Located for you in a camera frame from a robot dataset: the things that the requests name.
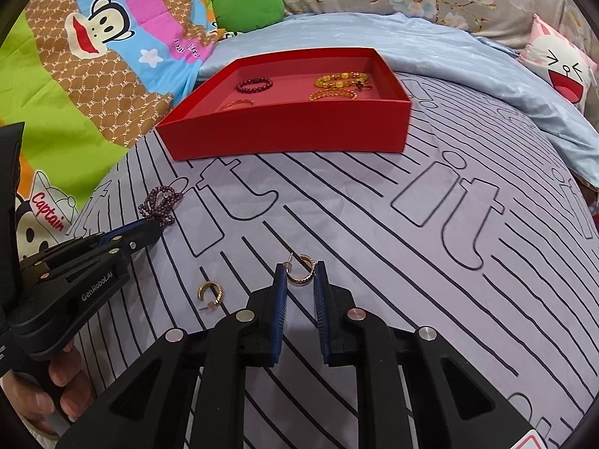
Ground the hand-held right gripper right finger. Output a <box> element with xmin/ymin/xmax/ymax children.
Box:
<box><xmin>314</xmin><ymin>262</ymin><xmax>536</xmax><ymax>449</ymax></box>

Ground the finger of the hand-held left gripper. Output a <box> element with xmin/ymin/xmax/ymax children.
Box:
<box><xmin>21</xmin><ymin>223</ymin><xmax>141</xmax><ymax>265</ymax></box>
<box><xmin>40</xmin><ymin>221</ymin><xmax>163</xmax><ymax>278</ymax></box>

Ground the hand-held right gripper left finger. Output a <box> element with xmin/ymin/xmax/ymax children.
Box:
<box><xmin>55</xmin><ymin>263</ymin><xmax>287</xmax><ymax>449</ymax></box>

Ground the purple small bead bracelet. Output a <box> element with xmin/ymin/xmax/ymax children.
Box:
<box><xmin>139</xmin><ymin>186</ymin><xmax>184</xmax><ymax>231</ymax></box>

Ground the studded gold hoop earring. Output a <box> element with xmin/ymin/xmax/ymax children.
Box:
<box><xmin>286</xmin><ymin>253</ymin><xmax>315</xmax><ymax>286</ymax></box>

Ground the plain gold hoop earring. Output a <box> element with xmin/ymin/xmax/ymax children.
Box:
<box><xmin>197</xmin><ymin>281</ymin><xmax>225</xmax><ymax>312</ymax></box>

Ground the dark red bead bracelet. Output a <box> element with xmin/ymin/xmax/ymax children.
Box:
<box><xmin>235</xmin><ymin>77</ymin><xmax>273</xmax><ymax>94</ymax></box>

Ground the red cardboard box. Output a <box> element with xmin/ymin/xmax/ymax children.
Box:
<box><xmin>155</xmin><ymin>48</ymin><xmax>413</xmax><ymax>162</ymax></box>

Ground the orange bead bracelet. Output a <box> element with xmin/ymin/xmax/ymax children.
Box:
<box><xmin>308</xmin><ymin>89</ymin><xmax>359</xmax><ymax>102</ymax></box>

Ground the yellow glass bead bracelet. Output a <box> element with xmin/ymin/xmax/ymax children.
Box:
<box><xmin>313</xmin><ymin>71</ymin><xmax>370</xmax><ymax>91</ymax></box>

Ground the person's left hand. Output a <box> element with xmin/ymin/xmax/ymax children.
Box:
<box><xmin>0</xmin><ymin>342</ymin><xmax>95</xmax><ymax>436</ymax></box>

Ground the cartoon monkey blanket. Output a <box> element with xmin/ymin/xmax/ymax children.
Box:
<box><xmin>0</xmin><ymin>0</ymin><xmax>225</xmax><ymax>244</ymax></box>

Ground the green pillow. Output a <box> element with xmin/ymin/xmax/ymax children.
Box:
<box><xmin>212</xmin><ymin>0</ymin><xmax>284</xmax><ymax>31</ymax></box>

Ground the light blue blanket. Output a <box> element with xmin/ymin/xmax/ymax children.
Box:
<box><xmin>197</xmin><ymin>12</ymin><xmax>599</xmax><ymax>188</ymax></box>

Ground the pink cartoon face pillow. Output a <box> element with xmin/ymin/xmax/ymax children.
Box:
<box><xmin>517</xmin><ymin>13</ymin><xmax>599</xmax><ymax>113</ymax></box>

